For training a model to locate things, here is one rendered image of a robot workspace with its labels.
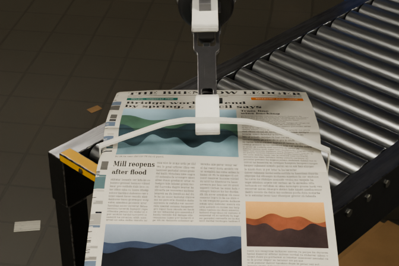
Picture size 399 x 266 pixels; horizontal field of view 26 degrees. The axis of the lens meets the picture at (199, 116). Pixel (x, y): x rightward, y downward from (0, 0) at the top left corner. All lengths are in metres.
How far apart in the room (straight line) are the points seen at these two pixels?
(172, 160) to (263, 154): 0.11
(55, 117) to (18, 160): 0.31
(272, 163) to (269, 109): 0.15
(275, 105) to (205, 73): 0.14
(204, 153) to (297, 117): 0.16
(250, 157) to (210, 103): 0.09
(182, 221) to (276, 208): 0.11
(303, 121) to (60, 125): 2.31
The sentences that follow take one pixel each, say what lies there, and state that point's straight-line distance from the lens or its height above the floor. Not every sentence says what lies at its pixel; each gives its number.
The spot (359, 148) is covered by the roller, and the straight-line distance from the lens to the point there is 1.83.
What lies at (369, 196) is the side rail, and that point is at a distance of 1.71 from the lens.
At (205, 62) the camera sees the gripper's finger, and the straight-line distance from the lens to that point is 1.12.
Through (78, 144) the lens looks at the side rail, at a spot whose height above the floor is 0.80.
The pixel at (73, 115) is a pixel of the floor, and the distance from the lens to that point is 3.46.
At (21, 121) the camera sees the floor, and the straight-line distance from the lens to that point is 3.46.
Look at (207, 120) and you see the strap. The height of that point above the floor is 1.23.
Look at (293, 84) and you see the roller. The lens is 2.05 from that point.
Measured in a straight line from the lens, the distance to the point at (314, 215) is 1.02.
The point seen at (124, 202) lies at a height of 1.17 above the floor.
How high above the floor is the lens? 1.79
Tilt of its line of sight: 31 degrees down
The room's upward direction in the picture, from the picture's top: straight up
